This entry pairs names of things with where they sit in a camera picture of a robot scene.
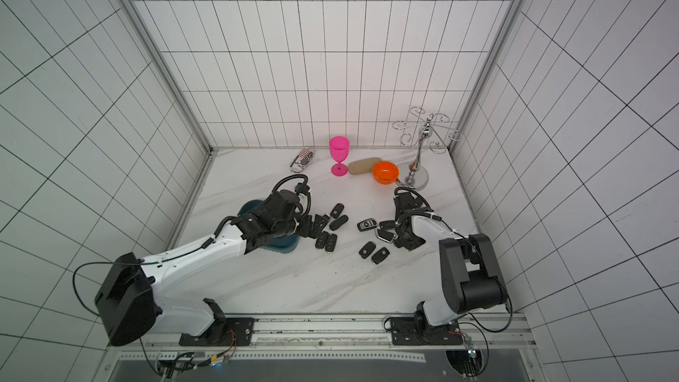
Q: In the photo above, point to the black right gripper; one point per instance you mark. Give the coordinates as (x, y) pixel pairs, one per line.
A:
(400, 235)

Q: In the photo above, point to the black silver flip key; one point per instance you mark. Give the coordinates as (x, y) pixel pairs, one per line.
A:
(385, 235)

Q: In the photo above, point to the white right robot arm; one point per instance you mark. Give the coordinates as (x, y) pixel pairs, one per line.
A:
(470, 274)

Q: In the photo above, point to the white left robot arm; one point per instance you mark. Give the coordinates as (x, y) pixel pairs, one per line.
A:
(137, 297)

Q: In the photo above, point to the teal storage box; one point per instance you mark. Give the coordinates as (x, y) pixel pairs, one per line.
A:
(283, 245)

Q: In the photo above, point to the black small key fob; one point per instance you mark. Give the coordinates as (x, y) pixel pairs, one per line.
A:
(387, 225)

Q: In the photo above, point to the black BMW key fob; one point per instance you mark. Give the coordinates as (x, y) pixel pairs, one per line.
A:
(367, 225)

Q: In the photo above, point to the black flip key left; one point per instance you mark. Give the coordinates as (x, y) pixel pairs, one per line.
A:
(321, 240)

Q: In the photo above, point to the black Porsche style key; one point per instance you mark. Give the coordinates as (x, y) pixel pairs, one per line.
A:
(338, 223)

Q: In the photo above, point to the black key fob lowest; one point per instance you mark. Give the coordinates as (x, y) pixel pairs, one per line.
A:
(380, 256)

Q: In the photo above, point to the black VW flip key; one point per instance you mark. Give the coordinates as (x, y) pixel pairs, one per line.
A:
(337, 211)

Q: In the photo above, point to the black flip key right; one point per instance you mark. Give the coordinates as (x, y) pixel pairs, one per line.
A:
(331, 242)

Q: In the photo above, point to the black key fob lower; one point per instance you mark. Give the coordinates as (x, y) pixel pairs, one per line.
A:
(367, 250)

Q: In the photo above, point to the orange plastic bowl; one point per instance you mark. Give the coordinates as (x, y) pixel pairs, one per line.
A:
(385, 172)

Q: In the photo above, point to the cork oval block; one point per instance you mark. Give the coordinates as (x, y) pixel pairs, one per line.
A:
(363, 166)

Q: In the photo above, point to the chrome glass holder stand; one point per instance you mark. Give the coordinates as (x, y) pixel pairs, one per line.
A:
(427, 131)

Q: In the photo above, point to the pink plastic wine glass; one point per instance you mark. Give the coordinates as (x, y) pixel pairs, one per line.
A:
(339, 149)

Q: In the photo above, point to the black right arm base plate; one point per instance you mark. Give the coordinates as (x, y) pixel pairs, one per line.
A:
(412, 332)

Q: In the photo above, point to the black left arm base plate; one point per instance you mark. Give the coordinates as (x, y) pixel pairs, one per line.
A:
(222, 333)

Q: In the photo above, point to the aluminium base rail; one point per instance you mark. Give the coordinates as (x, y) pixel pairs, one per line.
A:
(336, 336)

